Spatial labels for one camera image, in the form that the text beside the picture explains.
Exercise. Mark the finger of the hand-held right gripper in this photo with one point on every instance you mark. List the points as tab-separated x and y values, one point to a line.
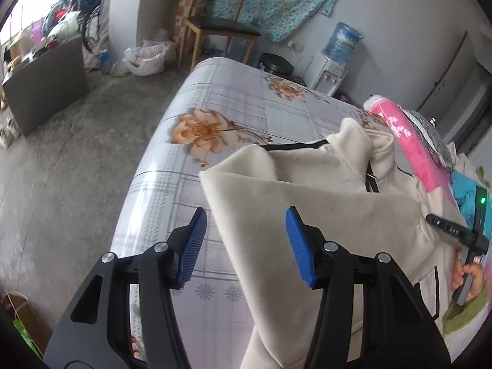
446	230

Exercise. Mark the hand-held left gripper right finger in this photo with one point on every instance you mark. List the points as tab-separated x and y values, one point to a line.
298	246

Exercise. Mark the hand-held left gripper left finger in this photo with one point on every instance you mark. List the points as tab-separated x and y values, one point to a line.
192	246

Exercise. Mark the cream zip jacket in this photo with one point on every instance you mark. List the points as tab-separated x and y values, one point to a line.
307	184

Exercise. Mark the person's right forearm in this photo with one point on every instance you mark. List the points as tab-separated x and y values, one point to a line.
461	319

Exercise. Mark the person's right hand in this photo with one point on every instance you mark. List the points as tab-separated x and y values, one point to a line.
476	280

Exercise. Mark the pink floral quilt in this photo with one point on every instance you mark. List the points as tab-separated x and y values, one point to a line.
407	146

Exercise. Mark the grey patterned blanket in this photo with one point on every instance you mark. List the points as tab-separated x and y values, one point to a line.
430	134

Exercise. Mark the white door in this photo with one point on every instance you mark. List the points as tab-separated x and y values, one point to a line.
461	84

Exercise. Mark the white water dispenser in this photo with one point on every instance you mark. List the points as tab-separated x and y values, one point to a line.
319	73

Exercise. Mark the brown cardboard box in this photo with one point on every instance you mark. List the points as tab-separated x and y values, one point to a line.
27	311

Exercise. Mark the black bin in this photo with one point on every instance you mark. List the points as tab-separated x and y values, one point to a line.
275	65

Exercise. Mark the white plastic bag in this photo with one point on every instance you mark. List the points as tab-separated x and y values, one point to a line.
146	59

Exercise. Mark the blue water bottle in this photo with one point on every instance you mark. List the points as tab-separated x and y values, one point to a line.
342	42

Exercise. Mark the tan shoe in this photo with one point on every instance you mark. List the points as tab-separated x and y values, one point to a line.
9	134

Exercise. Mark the dark grey cabinet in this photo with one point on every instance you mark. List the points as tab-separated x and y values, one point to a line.
50	84

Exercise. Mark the wooden chair with black seat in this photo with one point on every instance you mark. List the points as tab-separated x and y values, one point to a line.
219	27

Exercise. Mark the black bicycle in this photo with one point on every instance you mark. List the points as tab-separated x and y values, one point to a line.
90	30

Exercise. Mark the patterned cardboard box stack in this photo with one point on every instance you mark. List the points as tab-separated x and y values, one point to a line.
183	4

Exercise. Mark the teal floral hanging cloth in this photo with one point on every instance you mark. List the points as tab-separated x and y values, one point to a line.
276	0

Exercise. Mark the pile of household clutter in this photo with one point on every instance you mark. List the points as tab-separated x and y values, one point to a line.
65	15

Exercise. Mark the metal window railing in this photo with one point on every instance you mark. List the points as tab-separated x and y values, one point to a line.
27	4

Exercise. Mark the wall power socket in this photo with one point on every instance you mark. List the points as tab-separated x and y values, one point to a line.
296	45

